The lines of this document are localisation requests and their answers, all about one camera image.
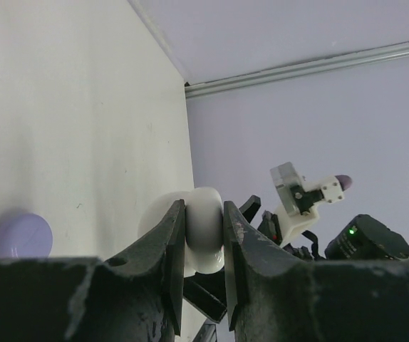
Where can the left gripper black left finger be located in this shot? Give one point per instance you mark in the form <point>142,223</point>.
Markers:
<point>135,295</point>

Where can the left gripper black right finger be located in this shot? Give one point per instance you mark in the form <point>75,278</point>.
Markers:
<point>274,296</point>

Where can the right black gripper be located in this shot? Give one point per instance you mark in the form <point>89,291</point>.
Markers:
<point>208,294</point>

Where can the white round charging case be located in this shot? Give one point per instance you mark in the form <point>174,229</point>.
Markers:
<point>204,251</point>

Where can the purple round charging case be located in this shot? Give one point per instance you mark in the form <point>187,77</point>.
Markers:
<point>25,235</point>

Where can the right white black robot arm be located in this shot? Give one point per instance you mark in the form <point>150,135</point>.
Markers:
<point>363,238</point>

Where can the right aluminium corner post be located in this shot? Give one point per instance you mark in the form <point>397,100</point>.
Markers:
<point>297,70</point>

